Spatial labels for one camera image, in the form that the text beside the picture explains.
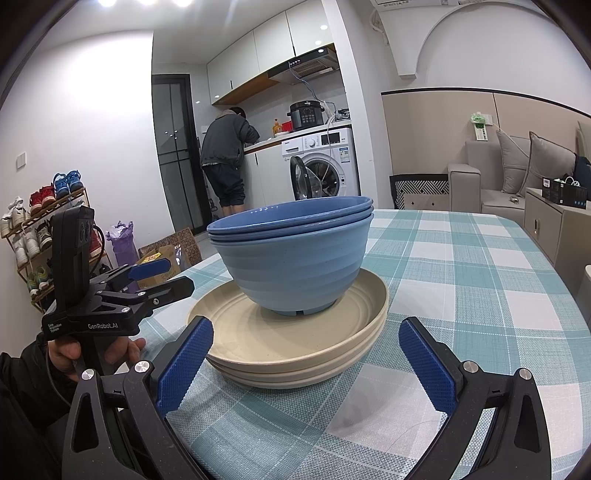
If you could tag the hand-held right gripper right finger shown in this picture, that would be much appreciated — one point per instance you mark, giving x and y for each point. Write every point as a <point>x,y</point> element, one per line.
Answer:
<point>427,364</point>

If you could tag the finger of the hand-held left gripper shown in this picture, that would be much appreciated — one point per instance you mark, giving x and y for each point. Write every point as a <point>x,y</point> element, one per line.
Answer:
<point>171,288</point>
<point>147,270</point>

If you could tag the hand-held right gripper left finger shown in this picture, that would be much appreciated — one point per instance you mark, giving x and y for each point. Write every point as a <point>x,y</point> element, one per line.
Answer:
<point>184,364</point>

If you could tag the cream plate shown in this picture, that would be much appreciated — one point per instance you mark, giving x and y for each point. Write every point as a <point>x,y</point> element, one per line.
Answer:
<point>286,374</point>
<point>231,323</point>
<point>286,384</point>

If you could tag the person's left forearm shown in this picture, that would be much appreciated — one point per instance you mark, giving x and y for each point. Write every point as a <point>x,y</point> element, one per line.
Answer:
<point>23,415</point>

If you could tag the person's left hand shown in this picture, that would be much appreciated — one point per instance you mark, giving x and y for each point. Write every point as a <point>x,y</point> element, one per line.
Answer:
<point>64,353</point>

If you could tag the purple bag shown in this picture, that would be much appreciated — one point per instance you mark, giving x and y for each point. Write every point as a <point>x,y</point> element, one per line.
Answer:
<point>122,247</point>

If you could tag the patterned cardboard box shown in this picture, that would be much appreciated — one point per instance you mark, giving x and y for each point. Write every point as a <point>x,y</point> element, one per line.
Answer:
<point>184,244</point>

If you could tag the teal checked tablecloth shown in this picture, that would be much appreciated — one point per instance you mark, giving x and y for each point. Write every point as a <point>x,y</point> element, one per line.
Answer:
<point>461,286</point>

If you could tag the wooden shoe rack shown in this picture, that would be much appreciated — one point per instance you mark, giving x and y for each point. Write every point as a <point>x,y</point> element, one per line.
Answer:
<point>27,224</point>

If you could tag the shoe rack with shoes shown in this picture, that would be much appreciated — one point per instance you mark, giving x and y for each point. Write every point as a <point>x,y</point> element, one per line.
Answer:
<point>67,182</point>

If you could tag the white kitchen counter cabinet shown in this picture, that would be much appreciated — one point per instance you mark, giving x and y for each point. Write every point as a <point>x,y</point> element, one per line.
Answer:
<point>268,175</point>

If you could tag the black patterned chair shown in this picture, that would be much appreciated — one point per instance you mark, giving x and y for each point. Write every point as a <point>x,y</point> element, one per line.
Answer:
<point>420,187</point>

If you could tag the grey sofa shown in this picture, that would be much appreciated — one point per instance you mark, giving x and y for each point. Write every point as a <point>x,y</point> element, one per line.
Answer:
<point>466,189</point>

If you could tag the grey cabinet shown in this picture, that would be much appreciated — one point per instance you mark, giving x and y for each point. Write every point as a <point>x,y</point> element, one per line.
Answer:
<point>554,230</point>

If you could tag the red container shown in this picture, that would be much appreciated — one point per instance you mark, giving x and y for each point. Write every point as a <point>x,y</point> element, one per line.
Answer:
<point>287,127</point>

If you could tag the black cardboard box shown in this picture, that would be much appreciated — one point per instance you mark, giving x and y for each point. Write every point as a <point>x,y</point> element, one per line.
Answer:
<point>551,189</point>
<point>575,193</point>

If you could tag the black pressure cooker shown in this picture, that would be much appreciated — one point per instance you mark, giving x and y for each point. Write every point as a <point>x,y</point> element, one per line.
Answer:
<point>307,115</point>

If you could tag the white washing machine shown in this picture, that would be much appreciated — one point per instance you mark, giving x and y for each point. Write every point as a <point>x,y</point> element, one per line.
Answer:
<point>337,143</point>

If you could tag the grey pillow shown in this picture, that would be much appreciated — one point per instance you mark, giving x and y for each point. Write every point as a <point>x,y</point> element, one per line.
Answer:
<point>510,157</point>
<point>549,166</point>

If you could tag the dark cloth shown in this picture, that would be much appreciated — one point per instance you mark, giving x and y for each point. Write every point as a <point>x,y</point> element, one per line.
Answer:
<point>582,170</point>

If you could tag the steel range hood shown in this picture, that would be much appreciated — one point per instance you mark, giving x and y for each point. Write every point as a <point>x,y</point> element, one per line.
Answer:
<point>304,69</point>

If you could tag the white light switch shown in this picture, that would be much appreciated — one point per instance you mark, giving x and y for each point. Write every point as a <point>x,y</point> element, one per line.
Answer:
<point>21,160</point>

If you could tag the white green wall fixture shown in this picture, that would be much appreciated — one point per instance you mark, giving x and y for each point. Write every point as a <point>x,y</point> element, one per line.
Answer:
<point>480,127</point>

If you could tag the white wall cabinets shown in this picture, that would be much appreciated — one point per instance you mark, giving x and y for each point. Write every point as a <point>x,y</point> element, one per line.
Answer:
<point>272,46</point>

